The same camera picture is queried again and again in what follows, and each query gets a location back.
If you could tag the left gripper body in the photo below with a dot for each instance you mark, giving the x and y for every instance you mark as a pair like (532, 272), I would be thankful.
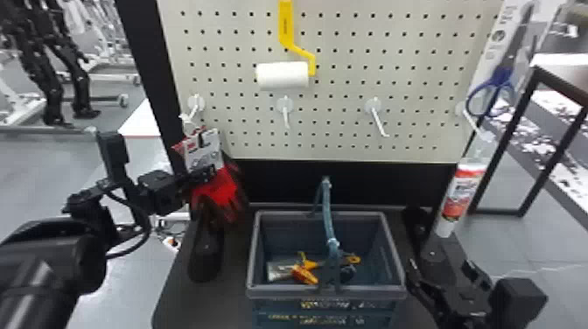
(160, 190)

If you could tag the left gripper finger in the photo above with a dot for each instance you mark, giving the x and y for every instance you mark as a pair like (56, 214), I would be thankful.
(202, 173)

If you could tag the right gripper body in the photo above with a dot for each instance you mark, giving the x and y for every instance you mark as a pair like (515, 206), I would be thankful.
(452, 266)

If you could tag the red gloves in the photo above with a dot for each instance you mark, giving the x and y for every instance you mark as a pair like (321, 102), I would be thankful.
(216, 190)

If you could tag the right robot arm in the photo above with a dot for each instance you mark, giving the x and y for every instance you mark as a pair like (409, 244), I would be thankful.
(441, 308)

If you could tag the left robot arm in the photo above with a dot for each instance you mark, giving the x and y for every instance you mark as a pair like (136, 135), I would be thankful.
(41, 271)

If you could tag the white red sealant tube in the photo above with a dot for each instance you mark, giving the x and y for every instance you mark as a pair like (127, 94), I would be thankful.
(461, 188)

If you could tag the yellow paint roller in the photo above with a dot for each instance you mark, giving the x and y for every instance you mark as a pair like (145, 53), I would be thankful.
(282, 73)

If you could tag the blue basket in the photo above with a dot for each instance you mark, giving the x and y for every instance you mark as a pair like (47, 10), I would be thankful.
(321, 294)

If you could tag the yellow black pliers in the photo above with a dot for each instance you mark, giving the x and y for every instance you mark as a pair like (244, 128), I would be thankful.
(303, 271)

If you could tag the white pegboard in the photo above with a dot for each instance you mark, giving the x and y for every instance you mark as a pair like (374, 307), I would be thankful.
(367, 92)

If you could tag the blue scissors on card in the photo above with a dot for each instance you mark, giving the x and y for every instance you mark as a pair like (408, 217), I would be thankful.
(494, 82)

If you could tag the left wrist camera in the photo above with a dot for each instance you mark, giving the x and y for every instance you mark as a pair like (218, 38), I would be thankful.
(112, 151)

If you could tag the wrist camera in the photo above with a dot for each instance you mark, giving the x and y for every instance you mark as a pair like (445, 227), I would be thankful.
(519, 301)
(112, 151)

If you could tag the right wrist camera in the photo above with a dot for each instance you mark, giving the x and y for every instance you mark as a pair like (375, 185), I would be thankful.
(519, 301)

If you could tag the black frame side table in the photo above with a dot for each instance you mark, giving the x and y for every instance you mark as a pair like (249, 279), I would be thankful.
(551, 119)

